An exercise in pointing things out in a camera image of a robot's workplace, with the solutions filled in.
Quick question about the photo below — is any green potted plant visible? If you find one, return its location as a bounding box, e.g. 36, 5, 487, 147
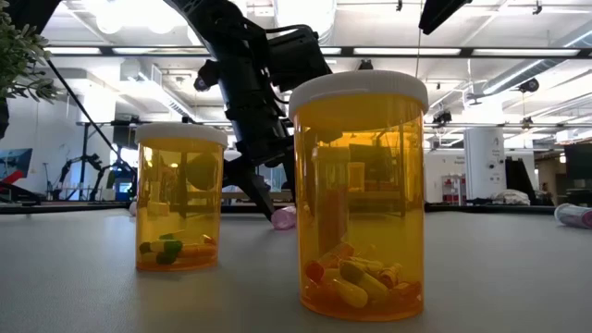
0, 0, 60, 142

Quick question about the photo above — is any large orange medicine bottle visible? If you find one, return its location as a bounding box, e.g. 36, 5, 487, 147
287, 69, 430, 324
134, 122, 229, 273

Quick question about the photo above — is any blue screen monitor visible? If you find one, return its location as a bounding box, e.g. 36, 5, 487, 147
0, 147, 34, 181

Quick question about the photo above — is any black overhead rig beam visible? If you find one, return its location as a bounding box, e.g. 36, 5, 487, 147
43, 44, 592, 60

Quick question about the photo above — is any white cloth heap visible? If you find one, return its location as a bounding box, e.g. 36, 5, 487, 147
490, 188, 532, 206

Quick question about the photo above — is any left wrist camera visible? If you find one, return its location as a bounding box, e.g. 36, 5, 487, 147
266, 25, 333, 93

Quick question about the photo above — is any grey table mat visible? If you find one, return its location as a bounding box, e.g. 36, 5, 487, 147
0, 210, 592, 333

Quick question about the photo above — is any dark monitor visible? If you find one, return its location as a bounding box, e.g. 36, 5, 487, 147
563, 142, 592, 182

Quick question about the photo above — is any black angular stand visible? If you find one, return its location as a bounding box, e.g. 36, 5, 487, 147
504, 156, 540, 206

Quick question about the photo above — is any black metal table frame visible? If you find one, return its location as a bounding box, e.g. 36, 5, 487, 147
0, 201, 592, 216

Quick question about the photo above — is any small pink medicine bottle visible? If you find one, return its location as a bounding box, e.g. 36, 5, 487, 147
270, 205, 298, 231

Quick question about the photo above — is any white round pillar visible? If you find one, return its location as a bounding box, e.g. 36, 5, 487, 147
463, 127, 509, 201

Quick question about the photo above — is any red white cabinet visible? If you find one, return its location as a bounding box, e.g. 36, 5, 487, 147
441, 174, 467, 204

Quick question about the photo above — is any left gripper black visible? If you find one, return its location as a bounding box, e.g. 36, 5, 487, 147
196, 45, 298, 221

